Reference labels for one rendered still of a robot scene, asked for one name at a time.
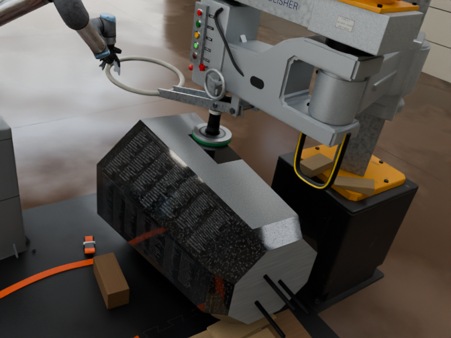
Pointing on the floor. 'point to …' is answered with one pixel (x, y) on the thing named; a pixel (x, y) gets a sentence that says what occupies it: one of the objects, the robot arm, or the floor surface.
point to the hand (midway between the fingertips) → (111, 72)
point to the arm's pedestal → (9, 198)
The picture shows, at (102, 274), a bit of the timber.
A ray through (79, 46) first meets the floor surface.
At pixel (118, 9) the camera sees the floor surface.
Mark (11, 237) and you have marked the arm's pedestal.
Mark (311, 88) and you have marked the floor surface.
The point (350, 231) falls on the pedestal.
